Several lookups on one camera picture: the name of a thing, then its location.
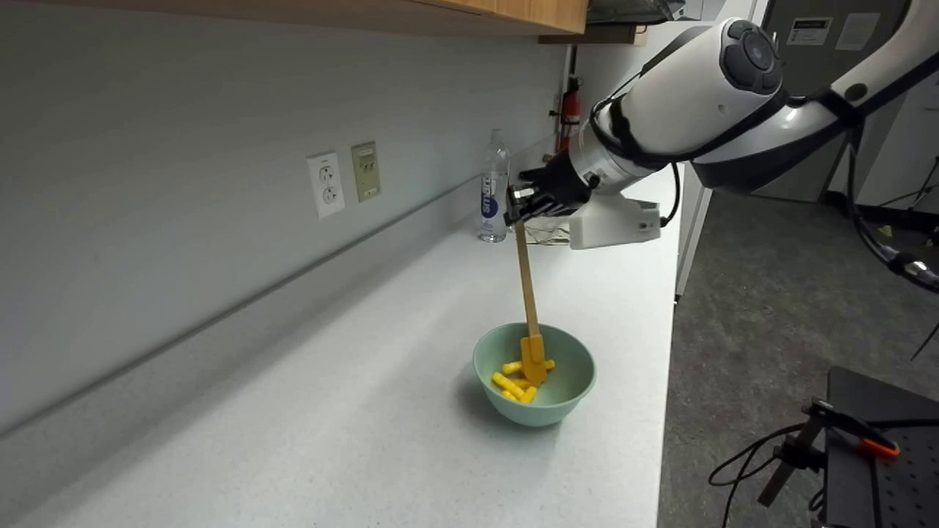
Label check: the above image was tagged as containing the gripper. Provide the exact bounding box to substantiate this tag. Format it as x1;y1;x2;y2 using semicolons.
504;150;593;226

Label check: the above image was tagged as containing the wooden spoon with yellow head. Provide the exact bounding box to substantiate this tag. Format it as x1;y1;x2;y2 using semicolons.
514;220;548;388

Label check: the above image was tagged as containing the pale green bowl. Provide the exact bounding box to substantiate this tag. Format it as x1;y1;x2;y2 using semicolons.
472;323;597;428

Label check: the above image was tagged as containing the clear plastic water bottle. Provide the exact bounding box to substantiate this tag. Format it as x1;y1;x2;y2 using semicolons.
478;129;511;243

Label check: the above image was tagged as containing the red fire extinguisher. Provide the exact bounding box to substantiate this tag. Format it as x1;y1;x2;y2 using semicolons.
557;76;583;153

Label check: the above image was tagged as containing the grey door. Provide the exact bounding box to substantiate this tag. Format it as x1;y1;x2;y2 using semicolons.
756;0;913;204

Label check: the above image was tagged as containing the white paper sign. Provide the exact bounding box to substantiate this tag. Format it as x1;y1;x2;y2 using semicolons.
786;17;834;47

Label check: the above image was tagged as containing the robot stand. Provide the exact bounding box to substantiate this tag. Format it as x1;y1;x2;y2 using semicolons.
823;366;939;528

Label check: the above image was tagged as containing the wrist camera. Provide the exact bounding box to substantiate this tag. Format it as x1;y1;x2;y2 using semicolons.
568;191;662;251

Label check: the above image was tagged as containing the beige switch plate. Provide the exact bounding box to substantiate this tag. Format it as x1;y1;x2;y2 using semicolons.
351;141;381;204

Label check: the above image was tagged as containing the wooden wall cabinet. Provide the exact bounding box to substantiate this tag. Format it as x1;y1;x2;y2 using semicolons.
44;0;590;37

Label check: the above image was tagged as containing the white wall socket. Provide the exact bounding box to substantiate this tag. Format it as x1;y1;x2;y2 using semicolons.
307;152;346;219

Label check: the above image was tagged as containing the black cable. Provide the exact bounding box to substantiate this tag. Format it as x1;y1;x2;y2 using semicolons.
707;422;809;528

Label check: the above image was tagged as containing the clamp with orange handle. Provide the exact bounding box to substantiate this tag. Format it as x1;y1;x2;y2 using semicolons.
757;397;902;509

